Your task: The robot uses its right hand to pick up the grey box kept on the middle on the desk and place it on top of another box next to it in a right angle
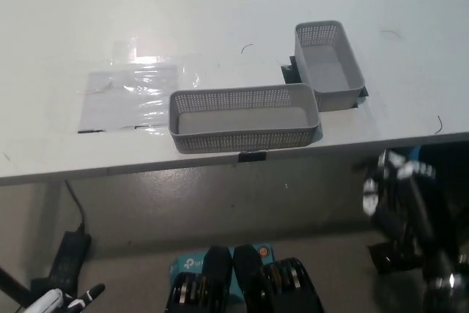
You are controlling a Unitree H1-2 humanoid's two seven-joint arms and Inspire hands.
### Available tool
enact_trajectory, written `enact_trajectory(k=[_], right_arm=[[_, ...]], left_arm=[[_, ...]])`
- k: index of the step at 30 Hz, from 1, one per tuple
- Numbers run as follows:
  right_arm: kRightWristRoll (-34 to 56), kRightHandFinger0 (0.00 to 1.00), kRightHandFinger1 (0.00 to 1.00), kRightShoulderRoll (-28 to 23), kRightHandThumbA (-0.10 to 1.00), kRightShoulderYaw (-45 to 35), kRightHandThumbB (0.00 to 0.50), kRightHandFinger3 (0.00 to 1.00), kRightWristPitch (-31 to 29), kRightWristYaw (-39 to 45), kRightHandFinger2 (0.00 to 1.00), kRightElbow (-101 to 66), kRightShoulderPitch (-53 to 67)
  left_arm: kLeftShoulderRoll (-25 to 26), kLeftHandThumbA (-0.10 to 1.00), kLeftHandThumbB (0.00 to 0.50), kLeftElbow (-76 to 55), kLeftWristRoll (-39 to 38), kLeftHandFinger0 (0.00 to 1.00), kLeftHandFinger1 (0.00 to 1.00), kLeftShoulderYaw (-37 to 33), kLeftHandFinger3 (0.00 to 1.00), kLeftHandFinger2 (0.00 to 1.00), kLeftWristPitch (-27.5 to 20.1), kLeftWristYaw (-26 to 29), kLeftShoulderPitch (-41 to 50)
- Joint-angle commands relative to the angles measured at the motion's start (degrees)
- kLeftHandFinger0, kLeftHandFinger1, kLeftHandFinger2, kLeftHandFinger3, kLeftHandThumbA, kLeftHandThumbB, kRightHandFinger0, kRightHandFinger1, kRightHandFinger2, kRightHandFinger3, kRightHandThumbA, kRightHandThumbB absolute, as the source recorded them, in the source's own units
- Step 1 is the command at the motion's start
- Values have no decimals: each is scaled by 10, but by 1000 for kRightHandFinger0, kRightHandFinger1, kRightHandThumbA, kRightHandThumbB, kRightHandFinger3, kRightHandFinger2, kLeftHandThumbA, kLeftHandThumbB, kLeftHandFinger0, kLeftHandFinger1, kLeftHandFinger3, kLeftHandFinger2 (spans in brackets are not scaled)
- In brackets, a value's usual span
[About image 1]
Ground grey perforated plastic basket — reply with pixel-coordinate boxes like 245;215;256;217
169;83;322;155
295;19;367;112

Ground black tape piece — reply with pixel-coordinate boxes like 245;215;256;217
237;150;267;163

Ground clear plastic covered paper sheet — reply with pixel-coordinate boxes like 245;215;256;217
76;36;201;134

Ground teal router box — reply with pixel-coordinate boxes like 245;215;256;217
169;242;276;301

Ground black power cable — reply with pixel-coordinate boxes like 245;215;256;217
64;180;86;234

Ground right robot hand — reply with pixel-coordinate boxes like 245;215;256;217
362;147;452;277

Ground black slanted rod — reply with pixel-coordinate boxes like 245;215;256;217
0;265;30;307

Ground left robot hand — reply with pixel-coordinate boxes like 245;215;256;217
27;283;107;313

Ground black power adapter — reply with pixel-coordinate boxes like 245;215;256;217
49;231;92;288

